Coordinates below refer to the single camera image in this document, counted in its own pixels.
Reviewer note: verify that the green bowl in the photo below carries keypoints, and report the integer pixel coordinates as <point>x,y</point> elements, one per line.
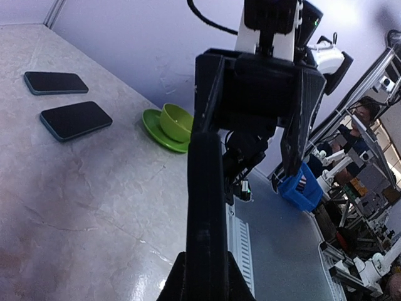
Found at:
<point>176,122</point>

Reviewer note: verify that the front aluminium rail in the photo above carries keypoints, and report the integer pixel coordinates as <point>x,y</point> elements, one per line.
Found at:
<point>239,244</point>

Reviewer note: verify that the black smartphone teal edge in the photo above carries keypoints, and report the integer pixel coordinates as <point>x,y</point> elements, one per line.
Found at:
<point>54,83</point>
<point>72,121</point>

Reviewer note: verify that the seated person dark shirt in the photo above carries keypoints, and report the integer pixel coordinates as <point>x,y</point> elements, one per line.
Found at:
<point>366,111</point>

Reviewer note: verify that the blue storage bin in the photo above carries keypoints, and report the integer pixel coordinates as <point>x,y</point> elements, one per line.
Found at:
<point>302,190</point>

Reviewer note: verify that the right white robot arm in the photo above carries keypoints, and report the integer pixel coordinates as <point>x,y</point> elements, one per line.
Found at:
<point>242,150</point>

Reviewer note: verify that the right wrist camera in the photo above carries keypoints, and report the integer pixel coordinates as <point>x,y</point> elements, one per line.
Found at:
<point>276,16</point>

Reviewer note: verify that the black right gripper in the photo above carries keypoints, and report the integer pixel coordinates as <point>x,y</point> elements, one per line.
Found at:
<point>251,93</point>

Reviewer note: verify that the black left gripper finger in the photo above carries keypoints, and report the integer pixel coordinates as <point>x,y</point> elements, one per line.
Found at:
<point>223,281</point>

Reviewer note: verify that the left aluminium frame post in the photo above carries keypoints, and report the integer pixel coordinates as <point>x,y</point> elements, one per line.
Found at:
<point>53,13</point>

